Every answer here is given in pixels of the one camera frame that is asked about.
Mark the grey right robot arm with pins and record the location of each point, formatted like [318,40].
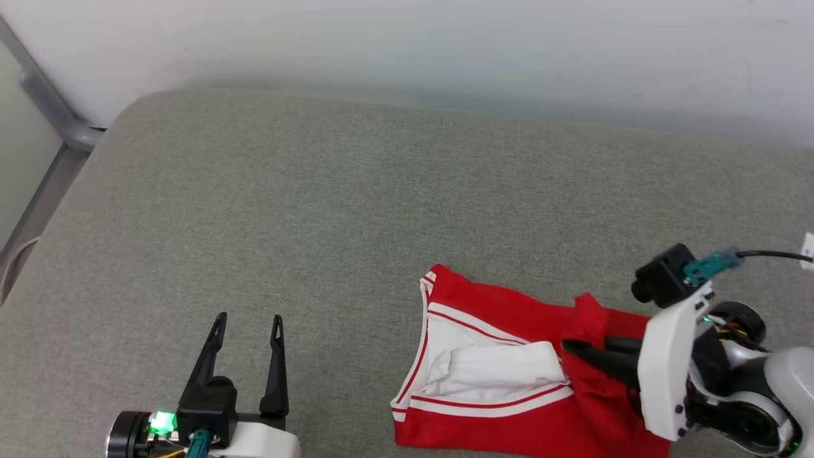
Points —
[795,381]

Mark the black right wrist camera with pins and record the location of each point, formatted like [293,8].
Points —
[664,273]

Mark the grey metal frame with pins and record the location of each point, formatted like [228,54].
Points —
[70,130]

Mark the teal right camera connector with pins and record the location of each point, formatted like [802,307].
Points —
[709,267]

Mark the teal left camera connector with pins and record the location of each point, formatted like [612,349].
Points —
[199,445]

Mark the teal camera connector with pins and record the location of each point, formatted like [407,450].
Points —
[709,267]
[199,445]

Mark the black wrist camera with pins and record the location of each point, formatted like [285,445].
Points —
[664,273]
[206,407]

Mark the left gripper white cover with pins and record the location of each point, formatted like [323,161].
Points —
[264,442]

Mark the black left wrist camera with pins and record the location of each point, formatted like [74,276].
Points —
[206,407]

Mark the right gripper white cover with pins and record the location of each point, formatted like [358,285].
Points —
[664,369]

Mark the red and white basketball jersey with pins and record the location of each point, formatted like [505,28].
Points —
[509,432]

